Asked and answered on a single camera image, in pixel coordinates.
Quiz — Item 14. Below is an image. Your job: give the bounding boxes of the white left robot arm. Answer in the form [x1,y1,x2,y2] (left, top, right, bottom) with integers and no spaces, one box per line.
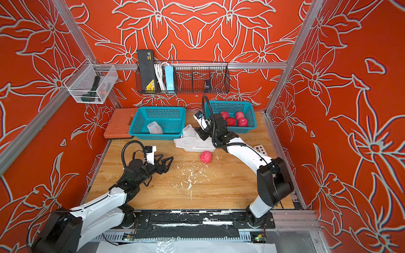
[28,141,174,253]

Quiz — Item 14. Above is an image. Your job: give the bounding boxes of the black rectangular device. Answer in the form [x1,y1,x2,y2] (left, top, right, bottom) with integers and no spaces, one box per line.
[137,50,156,93]

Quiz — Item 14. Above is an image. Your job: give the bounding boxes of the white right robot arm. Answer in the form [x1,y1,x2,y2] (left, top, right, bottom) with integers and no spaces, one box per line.
[194,111,294,227]

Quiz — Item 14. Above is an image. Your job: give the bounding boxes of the black wire wall basket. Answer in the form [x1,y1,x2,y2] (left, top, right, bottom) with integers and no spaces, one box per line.
[136,61,231,95]

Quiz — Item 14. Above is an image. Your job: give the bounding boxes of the light blue box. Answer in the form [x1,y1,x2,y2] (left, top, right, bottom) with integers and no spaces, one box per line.
[165,65,175,92]

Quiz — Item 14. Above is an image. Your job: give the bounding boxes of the teal plastic basket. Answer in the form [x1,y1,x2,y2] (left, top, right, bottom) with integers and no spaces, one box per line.
[129,106,186,141]
[204,100,257,134]

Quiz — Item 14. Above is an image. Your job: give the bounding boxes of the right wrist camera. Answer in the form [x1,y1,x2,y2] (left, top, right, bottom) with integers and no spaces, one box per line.
[194,117,209,131]

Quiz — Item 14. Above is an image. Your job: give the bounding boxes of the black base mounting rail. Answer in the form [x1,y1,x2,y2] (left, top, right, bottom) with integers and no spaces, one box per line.
[106,209,276,240]

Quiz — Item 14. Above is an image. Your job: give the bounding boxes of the clear acrylic wall box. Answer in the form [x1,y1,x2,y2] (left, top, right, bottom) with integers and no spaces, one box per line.
[63,59,118,104]

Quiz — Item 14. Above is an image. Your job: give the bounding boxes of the white foam net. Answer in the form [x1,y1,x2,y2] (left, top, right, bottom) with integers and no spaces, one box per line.
[182,124,196,138]
[174,136,216,152]

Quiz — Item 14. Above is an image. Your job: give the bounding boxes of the orange foam pad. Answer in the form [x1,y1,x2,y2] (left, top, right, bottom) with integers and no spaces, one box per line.
[103,108,138,139]

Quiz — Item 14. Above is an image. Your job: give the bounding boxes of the dark tool in clear box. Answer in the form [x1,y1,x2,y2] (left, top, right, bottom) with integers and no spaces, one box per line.
[81,75,100,102]

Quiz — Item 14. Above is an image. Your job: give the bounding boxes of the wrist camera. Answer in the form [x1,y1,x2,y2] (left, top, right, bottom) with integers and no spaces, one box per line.
[145,153,155,165]
[194,117,209,131]

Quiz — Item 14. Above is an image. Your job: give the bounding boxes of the white plastic tray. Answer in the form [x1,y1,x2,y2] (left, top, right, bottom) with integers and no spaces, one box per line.
[181,127,219,153]

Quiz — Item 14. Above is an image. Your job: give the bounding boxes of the white button control box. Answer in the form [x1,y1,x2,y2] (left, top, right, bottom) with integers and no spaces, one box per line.
[254,145,267,156]

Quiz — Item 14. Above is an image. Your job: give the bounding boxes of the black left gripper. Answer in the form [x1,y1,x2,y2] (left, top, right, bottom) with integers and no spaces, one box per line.
[135,153,173,188]

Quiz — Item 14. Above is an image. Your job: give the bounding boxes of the red apple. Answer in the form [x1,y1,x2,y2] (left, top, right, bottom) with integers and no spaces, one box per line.
[238,118,248,127]
[235,111,245,121]

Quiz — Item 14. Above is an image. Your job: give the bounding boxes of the teal left plastic basket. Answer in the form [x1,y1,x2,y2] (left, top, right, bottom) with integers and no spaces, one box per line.
[129,106,186,141]

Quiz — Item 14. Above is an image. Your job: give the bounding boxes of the white coiled cable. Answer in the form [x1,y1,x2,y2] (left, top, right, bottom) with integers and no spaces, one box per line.
[153,62,168,92]

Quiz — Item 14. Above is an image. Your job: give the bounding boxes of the teal right plastic basket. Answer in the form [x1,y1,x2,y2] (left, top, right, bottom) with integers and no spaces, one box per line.
[204,100,257,134]

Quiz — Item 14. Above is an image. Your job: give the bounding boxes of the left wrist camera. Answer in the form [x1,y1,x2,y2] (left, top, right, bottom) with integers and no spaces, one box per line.
[145,153,155,165]

